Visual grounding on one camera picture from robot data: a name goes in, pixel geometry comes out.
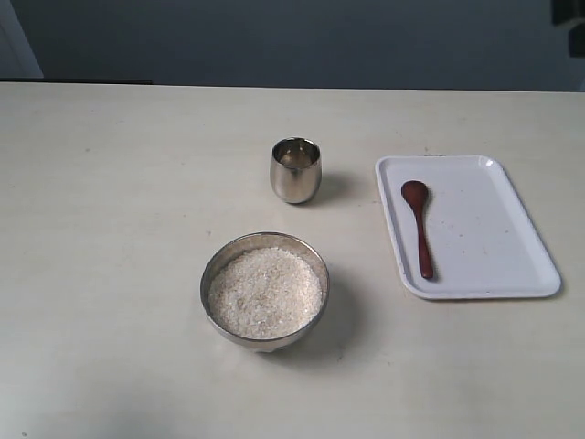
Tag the brown wooden spoon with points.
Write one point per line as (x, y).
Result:
(416, 195)

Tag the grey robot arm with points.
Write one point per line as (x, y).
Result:
(570, 14)

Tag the small steel cup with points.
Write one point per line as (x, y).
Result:
(295, 170)

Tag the steel bowl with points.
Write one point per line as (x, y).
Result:
(253, 241)

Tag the white plastic tray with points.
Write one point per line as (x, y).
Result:
(483, 244)

